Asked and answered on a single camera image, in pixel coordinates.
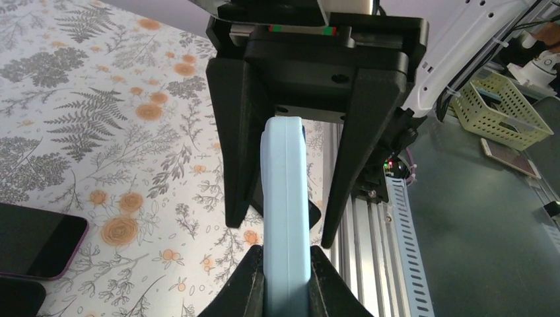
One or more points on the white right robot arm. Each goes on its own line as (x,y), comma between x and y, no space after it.
(470,26)

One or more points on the perforated cable tray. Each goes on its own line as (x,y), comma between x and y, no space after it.
(418,297)

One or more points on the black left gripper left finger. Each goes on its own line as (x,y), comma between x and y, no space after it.
(243,293)

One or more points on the black phone case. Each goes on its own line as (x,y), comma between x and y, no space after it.
(20,298)

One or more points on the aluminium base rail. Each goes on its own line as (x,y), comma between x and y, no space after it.
(363,262)

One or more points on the floral patterned table mat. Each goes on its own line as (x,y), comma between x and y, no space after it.
(106,115)

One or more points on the yellow perforated plastic basket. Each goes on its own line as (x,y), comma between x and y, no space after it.
(492,107)

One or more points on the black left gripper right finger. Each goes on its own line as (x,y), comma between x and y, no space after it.
(328,293)

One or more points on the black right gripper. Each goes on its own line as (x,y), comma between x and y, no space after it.
(358,68)

